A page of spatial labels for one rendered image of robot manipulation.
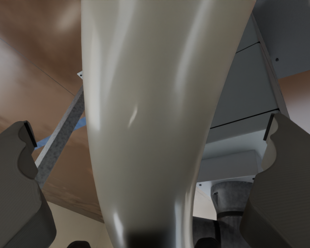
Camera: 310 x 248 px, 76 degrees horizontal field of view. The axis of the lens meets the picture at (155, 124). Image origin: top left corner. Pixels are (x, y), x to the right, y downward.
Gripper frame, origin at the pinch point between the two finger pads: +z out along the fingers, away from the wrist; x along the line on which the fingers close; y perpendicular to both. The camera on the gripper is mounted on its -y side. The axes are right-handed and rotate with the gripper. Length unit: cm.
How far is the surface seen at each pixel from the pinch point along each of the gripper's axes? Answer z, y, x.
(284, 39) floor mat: 112, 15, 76
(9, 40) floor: 153, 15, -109
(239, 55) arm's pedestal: 73, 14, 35
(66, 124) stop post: 101, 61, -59
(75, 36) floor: 141, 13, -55
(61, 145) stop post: 89, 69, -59
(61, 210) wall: 356, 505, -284
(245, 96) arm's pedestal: 51, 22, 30
